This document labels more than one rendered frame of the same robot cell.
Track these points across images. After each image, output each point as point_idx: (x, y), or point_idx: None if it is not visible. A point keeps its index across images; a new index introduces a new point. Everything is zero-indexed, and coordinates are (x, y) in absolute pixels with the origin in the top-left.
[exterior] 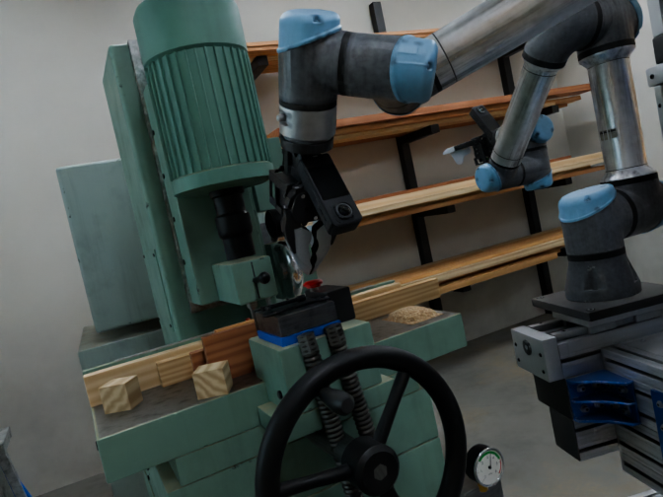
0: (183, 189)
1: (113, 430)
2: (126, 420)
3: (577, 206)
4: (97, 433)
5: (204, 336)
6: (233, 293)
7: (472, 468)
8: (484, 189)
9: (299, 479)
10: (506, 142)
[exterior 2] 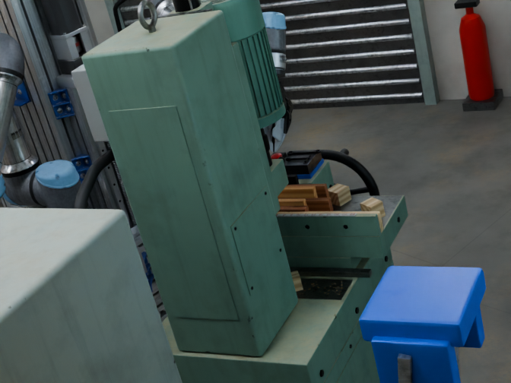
0: (285, 109)
1: (394, 197)
2: (384, 202)
3: (74, 171)
4: (400, 200)
5: (323, 185)
6: (284, 180)
7: None
8: (1, 196)
9: (360, 188)
10: (3, 147)
